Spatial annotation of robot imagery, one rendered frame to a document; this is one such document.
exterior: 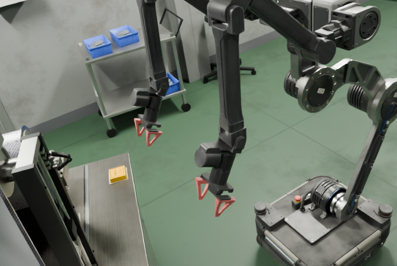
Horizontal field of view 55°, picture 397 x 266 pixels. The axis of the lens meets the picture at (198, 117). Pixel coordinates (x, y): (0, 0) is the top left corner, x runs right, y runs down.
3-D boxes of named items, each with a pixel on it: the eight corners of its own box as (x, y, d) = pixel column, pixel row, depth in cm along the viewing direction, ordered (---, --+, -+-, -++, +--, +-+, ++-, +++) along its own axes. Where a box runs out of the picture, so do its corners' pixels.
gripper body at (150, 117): (146, 127, 154) (151, 110, 152) (136, 117, 162) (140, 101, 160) (160, 129, 158) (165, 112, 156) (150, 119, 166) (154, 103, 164)
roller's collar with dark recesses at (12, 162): (28, 181, 106) (19, 164, 103) (6, 188, 105) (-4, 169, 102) (31, 168, 112) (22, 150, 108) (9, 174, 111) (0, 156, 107)
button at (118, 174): (127, 179, 164) (125, 174, 163) (110, 183, 164) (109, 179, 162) (125, 169, 170) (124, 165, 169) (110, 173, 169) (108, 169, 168)
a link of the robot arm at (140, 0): (156, -20, 132) (143, -23, 141) (141, -17, 130) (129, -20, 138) (172, 92, 154) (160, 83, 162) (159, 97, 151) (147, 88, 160)
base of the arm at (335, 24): (354, 49, 125) (356, 13, 119) (337, 58, 122) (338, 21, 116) (332, 43, 132) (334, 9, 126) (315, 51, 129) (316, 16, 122)
